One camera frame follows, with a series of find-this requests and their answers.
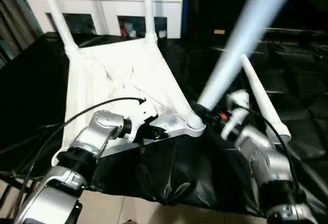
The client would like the white plastic table top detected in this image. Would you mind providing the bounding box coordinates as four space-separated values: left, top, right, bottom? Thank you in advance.
51 35 207 166

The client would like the white plastic table leg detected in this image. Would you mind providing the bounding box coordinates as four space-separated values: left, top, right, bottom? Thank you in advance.
35 0 77 53
142 0 157 43
240 54 292 144
196 0 300 112

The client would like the black flat panel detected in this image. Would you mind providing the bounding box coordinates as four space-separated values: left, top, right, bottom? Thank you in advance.
263 28 328 34

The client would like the black plastic mat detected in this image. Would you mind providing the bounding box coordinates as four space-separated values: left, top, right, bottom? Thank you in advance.
0 31 328 218

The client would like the white cabinet with glass doors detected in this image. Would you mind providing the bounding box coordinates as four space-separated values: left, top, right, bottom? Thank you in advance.
25 0 185 39

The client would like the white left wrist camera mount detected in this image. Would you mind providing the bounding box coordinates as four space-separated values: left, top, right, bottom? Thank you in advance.
127 97 159 144

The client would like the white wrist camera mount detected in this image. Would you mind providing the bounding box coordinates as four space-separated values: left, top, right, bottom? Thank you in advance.
220 90 251 140
127 97 159 144

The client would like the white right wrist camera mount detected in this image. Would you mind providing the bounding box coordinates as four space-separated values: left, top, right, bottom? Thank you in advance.
220 90 251 140

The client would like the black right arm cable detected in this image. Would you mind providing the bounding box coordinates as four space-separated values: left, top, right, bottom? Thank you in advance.
245 108 302 196

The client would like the black folding table frame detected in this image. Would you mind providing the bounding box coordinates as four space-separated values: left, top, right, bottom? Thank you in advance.
0 172 26 219

